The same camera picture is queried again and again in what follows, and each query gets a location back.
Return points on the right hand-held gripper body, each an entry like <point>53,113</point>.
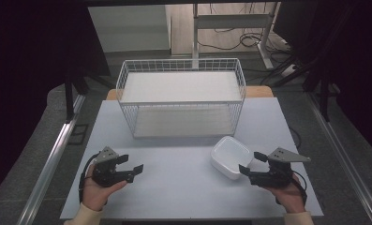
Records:
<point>279,176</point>

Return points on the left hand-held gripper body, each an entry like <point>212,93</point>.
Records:
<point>104,175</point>

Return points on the white plastic container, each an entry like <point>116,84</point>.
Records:
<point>229,156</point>

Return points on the person's left hand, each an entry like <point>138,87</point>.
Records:
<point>94,195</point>

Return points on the person's right hand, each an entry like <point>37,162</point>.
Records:
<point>291,198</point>

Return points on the black metal stand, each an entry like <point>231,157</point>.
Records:
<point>69,100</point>
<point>324,97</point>

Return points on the white power strip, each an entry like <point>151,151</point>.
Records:
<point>289,70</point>

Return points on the black curtain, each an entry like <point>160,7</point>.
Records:
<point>24,78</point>
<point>355,62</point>

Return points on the white panel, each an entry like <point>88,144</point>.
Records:
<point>129,28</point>

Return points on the aluminium rail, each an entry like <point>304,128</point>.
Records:
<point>49,162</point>
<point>343,150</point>

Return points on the white desk frame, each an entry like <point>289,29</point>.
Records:
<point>230,21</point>

